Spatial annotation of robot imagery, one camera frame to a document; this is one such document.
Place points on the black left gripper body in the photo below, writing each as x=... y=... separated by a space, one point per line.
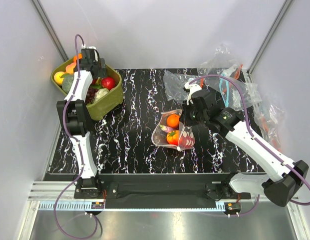
x=100 y=72

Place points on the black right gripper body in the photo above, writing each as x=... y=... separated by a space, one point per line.
x=192 y=117

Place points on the orange tangerine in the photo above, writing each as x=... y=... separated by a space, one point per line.
x=172 y=121

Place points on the red apple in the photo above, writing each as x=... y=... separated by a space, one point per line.
x=187 y=139
x=108 y=83

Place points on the dotted clear zip bag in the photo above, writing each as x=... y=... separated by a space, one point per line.
x=159 y=137

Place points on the purple onion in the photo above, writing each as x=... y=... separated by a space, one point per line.
x=166 y=129

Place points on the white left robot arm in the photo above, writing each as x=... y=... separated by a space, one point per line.
x=78 y=125

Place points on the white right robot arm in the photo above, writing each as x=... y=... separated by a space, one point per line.
x=282 y=176

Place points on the blue zipper clear bag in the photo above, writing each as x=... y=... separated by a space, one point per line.
x=231 y=96

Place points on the crumpled clear bag pile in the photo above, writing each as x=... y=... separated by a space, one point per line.
x=266 y=114

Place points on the red zipper clear bag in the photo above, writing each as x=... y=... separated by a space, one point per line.
x=174 y=84

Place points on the red apple in bin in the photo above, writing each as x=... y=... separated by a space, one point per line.
x=108 y=83

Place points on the white cauliflower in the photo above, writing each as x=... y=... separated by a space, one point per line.
x=100 y=93

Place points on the orange at bin back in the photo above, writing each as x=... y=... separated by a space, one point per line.
x=79 y=56

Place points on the dark purple grape bunch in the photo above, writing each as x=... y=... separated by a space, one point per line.
x=90 y=96

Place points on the pink yellow peach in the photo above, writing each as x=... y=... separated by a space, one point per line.
x=70 y=68

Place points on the green broccoli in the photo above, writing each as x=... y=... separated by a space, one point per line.
x=67 y=82

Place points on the olive green plastic bin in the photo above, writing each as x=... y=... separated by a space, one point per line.
x=108 y=102

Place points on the yellow lemon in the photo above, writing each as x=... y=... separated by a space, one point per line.
x=59 y=77

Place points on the black marbled table mat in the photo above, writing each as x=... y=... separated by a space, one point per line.
x=122 y=141

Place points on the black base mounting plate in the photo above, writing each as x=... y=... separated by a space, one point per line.
x=137 y=186

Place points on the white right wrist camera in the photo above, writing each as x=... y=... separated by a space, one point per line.
x=190 y=89

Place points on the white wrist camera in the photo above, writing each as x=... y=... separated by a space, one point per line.
x=89 y=52
x=190 y=89

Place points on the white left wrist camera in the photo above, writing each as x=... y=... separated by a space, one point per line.
x=89 y=52

